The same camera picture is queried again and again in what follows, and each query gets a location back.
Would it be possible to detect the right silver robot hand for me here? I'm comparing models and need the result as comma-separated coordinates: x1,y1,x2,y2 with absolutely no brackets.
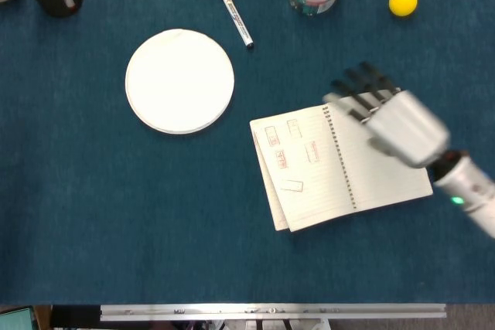
323,61,452,171

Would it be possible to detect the white round plate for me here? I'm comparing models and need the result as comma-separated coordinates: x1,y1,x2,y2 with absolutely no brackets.
124,28,236,136

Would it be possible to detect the green screen device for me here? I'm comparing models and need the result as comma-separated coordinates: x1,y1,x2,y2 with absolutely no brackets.
0,306,36,330

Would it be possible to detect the aluminium table edge rail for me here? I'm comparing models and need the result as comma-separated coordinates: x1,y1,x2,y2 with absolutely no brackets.
99,303,448,322

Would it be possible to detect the blue felt table cloth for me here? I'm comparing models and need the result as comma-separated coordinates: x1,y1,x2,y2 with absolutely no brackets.
0,0,495,305

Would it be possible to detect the yellow foam ball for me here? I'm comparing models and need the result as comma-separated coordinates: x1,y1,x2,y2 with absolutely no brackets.
388,0,419,18

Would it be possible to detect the kraft spiral notebook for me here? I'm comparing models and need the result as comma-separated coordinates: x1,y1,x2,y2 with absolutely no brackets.
249,88,434,233

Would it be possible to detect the black-capped whiteboard marker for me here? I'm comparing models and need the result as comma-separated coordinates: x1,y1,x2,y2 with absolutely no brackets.
216,0,255,50

